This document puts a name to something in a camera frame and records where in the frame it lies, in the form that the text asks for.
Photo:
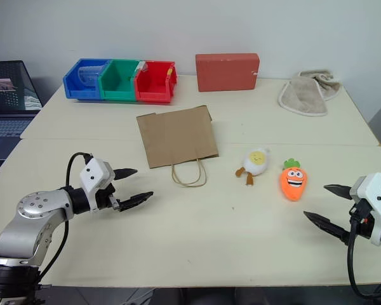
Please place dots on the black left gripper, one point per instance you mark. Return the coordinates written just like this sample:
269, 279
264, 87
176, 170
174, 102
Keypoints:
104, 200

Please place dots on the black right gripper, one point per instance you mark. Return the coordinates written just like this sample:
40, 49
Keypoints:
363, 222

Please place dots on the orange carrot plush toy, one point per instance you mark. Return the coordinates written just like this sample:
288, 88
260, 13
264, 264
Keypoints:
293, 182

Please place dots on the brown paper bag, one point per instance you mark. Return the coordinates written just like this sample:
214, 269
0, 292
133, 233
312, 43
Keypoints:
177, 136

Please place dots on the egg plush toy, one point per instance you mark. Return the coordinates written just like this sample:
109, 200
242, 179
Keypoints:
255, 162

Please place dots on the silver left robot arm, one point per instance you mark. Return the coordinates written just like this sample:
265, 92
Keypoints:
28, 219

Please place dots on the red plastic storage bin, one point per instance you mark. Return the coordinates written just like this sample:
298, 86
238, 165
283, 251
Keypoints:
154, 87

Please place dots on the green plastic storage bin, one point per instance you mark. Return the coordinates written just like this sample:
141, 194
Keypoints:
117, 84

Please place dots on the blue plastic storage bin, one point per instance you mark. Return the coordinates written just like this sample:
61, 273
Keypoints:
82, 92

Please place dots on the beige folded towel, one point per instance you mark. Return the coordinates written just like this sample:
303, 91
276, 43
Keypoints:
304, 95

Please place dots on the clear plastic cup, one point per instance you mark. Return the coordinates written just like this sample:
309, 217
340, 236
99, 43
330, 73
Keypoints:
89, 74

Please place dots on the small clear plastic piece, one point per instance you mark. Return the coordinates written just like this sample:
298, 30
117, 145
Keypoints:
142, 66

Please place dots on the small yellow item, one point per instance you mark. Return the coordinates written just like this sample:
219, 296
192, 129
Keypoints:
169, 72

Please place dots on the red rectangular box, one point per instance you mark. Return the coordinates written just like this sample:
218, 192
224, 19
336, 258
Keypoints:
227, 71

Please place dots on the dark open laptop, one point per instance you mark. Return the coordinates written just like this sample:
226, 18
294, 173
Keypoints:
6, 92

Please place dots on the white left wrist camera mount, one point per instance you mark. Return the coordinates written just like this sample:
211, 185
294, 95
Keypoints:
93, 174

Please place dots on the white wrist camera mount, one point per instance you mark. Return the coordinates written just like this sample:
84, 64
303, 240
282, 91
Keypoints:
93, 174
376, 197

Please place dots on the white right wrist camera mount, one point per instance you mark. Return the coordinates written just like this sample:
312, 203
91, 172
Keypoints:
376, 197

